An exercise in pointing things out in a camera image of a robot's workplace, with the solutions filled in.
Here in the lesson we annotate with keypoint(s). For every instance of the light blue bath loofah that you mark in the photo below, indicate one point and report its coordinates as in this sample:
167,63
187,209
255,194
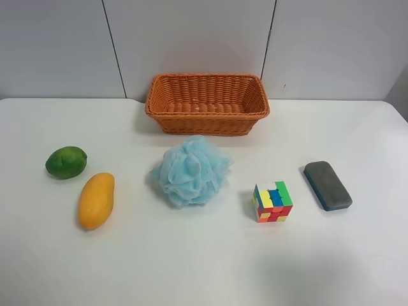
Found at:
192,173

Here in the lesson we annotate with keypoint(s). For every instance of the orange woven basket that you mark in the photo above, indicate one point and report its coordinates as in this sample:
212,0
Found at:
219,104

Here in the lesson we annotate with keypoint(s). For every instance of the yellow mango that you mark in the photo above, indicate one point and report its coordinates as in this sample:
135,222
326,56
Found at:
96,201

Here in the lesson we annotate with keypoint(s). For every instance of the green lemon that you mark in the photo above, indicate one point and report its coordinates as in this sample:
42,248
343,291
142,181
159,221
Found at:
66,162

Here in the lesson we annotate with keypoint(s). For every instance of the grey board eraser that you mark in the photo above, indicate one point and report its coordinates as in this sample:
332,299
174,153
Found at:
327,186

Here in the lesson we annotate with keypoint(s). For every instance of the colourful puzzle cube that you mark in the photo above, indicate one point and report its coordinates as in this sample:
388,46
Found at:
272,205

